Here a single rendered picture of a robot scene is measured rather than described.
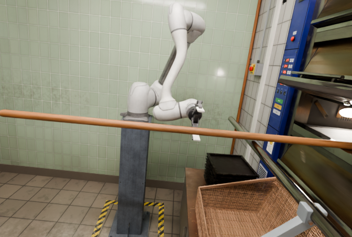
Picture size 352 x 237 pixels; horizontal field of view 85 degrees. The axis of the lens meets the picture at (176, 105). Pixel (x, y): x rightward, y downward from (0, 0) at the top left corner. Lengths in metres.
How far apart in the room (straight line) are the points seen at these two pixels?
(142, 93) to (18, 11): 1.59
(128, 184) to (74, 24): 1.57
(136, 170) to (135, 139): 0.26
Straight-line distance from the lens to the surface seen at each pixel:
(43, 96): 2.47
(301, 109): 1.31
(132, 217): 1.86
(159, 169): 2.33
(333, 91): 0.88
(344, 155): 1.04
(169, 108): 1.12
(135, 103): 1.41
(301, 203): 0.58
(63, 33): 2.30
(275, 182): 1.38
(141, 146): 1.49
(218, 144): 2.22
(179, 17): 1.24
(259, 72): 1.76
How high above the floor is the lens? 1.46
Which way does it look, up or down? 13 degrees down
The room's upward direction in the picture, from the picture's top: 6 degrees clockwise
